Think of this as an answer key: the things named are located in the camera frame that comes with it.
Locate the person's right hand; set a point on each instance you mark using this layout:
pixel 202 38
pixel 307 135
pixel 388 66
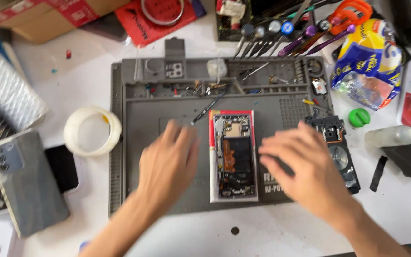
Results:
pixel 309 175

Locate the person's left hand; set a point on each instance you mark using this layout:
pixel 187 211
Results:
pixel 166 167

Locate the person's left fingers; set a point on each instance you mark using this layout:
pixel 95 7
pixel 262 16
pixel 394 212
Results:
pixel 182 137

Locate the person's right fingers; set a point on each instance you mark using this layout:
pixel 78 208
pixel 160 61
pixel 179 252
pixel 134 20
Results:
pixel 278 151

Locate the grey silicone repair mat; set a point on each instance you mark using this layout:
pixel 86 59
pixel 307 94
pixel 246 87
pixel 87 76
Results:
pixel 177 103

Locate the opened smartphone with red edge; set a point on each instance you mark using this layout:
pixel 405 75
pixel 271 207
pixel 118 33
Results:
pixel 234 157

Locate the small yellow piece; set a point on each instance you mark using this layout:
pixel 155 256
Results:
pixel 308 102

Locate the black phone back cover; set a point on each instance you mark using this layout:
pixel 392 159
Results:
pixel 341 157

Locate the small white phone part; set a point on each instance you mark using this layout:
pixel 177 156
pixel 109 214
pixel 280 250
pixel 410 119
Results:
pixel 319 86

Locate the small clear plastic cup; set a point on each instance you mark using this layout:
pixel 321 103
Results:
pixel 217 67

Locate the metal tweezers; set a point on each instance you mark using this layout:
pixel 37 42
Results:
pixel 255 70

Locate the green round cap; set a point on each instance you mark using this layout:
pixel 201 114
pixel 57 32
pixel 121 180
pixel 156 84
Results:
pixel 359 117

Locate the small dark coin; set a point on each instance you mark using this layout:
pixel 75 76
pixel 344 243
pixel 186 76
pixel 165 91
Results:
pixel 234 231

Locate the black strip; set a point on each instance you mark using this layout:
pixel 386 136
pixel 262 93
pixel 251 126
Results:
pixel 379 174

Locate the clear plastic squeeze bottle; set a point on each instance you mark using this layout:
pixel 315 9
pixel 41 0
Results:
pixel 387 136

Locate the white tape roll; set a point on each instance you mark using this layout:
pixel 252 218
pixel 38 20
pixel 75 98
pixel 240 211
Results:
pixel 71 135

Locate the black tool tray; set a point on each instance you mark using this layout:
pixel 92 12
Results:
pixel 227 30

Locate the row of precision screwdrivers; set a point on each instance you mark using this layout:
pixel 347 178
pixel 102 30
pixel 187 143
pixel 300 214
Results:
pixel 287 34

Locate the red packet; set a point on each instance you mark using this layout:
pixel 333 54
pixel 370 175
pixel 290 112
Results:
pixel 137 25

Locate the black smartphone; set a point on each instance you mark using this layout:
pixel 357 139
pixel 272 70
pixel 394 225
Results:
pixel 62 167

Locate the blue yellow plastic bag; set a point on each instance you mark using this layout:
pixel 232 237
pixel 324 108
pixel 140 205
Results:
pixel 366 64

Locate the clear tape roll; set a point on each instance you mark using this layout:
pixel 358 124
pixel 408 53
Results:
pixel 145 12

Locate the dark grey pad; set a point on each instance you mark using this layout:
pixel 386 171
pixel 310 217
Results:
pixel 410 157

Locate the small red piece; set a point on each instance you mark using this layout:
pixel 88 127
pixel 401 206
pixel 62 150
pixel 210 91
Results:
pixel 68 54

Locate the grey smartphone in clear case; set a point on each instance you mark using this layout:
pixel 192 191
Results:
pixel 30 185

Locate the white bubble wrap sheet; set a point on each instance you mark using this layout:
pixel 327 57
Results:
pixel 5 85

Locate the brown cardboard box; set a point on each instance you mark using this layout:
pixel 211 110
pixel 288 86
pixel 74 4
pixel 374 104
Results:
pixel 41 18

